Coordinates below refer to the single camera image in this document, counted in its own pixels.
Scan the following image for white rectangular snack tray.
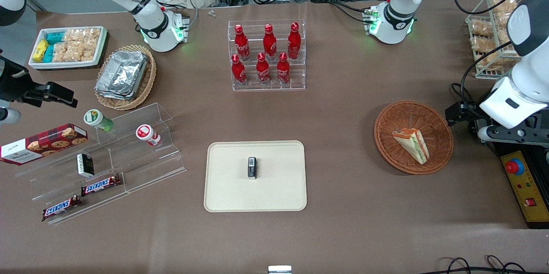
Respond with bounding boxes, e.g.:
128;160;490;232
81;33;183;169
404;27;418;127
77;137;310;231
28;26;108;70

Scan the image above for clear bag of puffed snacks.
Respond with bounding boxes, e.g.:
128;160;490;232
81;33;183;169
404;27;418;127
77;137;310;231
81;28;102;62
52;30;84;63

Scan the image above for black base cable bundle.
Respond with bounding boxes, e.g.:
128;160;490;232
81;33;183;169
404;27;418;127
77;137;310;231
329;0;374;24

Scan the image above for oval light wicker basket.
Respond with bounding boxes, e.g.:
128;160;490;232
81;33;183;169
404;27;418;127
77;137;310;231
94;44;157;111

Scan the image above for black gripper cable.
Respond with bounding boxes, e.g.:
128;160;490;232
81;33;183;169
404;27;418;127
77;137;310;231
450;41;513;108

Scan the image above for red cola bottle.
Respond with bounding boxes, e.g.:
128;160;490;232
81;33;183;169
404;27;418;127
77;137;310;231
287;22;302;60
256;52;271;85
262;24;278;61
234;24;251;61
276;52;291;85
231;54;248;86

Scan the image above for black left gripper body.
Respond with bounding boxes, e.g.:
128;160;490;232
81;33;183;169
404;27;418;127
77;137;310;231
472;109;549;144

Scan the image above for yellow snack packet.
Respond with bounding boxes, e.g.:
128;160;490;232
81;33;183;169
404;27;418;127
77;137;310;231
33;39;49;63

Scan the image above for black floor cable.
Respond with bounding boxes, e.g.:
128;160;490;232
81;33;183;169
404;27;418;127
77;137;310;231
428;256;549;274

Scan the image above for clear acrylic stepped shelf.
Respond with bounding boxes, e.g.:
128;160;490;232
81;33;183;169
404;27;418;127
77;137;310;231
15;102;187;226

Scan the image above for round brown wicker basket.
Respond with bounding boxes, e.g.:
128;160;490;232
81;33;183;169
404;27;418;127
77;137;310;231
374;101;454;175

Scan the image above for small black and white box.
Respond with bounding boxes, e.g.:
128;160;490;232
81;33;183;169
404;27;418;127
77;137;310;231
76;153;95;178

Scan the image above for red tartan cookie box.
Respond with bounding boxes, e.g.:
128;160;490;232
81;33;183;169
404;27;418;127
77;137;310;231
0;123;89;166

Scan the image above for clear acrylic bottle rack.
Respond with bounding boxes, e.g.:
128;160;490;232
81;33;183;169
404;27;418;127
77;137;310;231
227;19;307;92

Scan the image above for stacked aluminium foil containers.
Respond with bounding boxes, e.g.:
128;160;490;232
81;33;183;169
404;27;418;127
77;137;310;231
95;50;150;101

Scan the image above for yellow and black control box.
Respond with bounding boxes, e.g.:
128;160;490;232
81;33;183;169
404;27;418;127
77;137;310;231
492;140;549;229

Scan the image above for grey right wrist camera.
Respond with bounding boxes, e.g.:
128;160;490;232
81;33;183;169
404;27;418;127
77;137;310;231
0;108;21;125

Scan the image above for red emergency stop button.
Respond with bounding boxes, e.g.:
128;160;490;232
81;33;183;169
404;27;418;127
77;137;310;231
505;159;525;176

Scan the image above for cream plastic tray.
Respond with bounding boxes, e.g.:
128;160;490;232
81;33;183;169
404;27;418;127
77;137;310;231
204;140;308;213

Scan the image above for green lidded cup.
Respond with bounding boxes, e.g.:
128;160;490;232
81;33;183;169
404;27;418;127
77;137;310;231
83;109;115;132

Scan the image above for white wire basket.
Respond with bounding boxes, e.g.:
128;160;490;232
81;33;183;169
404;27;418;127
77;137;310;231
465;0;537;80

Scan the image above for triangular sandwich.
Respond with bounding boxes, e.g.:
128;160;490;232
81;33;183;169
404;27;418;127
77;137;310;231
392;128;430;165

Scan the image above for Snickers chocolate bar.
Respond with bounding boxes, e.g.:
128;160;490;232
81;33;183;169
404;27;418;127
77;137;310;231
41;195;82;222
81;174;122;197

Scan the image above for bagged bread roll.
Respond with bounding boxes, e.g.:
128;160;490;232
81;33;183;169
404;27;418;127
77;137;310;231
490;0;519;14
477;53;516;71
471;21;494;37
470;36;495;53

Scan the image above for red lidded cup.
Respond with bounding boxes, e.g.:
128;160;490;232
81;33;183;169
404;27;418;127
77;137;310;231
136;124;162;147

